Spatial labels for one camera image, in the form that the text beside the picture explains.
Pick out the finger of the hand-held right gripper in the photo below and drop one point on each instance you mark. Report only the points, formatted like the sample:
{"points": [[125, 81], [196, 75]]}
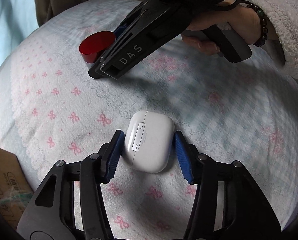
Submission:
{"points": [[119, 31], [101, 70]]}

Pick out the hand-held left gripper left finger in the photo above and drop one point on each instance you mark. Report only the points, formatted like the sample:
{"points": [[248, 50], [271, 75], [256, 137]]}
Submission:
{"points": [[114, 155]]}

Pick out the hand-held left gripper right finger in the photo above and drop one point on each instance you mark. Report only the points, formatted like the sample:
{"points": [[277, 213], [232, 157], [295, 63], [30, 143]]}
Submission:
{"points": [[181, 155]]}

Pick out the red lid jar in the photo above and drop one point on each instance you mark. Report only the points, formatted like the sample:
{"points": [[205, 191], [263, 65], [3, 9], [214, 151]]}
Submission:
{"points": [[96, 45]]}

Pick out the white earbud case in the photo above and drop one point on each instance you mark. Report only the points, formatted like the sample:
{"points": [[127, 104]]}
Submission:
{"points": [[149, 142]]}

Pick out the cardboard box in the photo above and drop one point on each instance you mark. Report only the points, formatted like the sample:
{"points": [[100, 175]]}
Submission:
{"points": [[6, 180]]}

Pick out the person's right hand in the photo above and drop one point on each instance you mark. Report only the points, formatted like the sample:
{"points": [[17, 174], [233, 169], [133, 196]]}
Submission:
{"points": [[239, 17]]}

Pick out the light blue hanging cloth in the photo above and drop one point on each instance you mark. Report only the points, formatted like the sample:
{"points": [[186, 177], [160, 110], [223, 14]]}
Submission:
{"points": [[11, 7]]}

